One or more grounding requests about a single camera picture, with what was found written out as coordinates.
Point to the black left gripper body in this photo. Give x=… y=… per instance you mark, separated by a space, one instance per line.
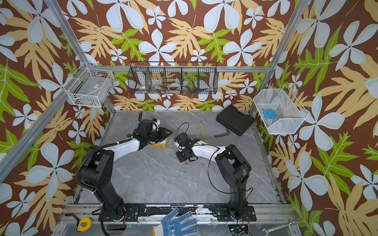
x=154 y=136

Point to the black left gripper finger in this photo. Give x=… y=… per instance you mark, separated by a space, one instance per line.
x=160 y=139
x=165 y=132

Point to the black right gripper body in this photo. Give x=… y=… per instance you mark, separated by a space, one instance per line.
x=181 y=155

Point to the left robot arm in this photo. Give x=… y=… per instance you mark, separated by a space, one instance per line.
x=95 y=171

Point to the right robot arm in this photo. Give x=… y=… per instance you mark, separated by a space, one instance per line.
x=232 y=164

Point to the grey allen wrench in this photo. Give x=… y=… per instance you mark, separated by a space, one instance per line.
x=227 y=132

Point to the black plastic tool case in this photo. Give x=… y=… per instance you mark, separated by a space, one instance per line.
x=234 y=120

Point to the blue dotted work glove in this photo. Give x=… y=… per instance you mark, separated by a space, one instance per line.
x=174 y=225

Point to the blue object in basket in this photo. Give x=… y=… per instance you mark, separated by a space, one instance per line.
x=269 y=114

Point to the yellow tape measure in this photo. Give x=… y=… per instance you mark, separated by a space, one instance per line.
x=84 y=224

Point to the silver spanner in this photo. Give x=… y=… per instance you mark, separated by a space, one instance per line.
x=267 y=231

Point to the black wire basket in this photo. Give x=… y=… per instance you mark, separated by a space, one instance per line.
x=173 y=77

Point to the white wire basket left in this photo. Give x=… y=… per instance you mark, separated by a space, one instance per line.
x=89 y=86

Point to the white wire basket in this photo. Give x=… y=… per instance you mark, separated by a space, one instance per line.
x=89 y=86
x=290 y=113

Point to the white wire basket right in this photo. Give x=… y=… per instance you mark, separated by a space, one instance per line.
x=290 y=113

